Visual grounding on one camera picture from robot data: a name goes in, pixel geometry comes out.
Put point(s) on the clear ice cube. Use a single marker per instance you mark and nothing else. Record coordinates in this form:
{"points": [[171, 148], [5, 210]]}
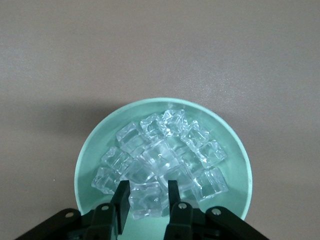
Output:
{"points": [[196, 135], [130, 137], [160, 157], [147, 202], [186, 186], [175, 122], [151, 126], [212, 153], [105, 180], [136, 172], [187, 160], [116, 158], [211, 185]]}

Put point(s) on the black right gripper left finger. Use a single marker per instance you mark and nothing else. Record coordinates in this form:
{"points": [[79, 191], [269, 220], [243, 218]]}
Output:
{"points": [[103, 222]]}

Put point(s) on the pale green ceramic bowl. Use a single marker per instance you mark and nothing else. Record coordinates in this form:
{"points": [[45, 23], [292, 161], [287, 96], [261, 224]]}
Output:
{"points": [[100, 140]]}

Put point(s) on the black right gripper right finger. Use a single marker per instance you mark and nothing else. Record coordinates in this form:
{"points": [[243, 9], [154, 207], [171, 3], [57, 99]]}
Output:
{"points": [[180, 220]]}

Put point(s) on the brown paper table cover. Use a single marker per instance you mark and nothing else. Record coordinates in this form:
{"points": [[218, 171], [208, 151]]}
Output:
{"points": [[75, 50]]}

